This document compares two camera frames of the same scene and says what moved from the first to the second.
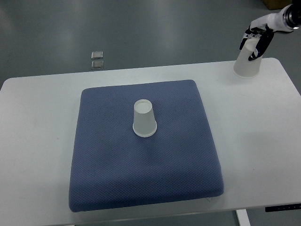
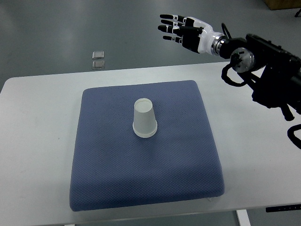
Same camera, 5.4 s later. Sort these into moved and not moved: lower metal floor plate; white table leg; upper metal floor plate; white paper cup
Moved: white paper cup
Not moved: upper metal floor plate; lower metal floor plate; white table leg
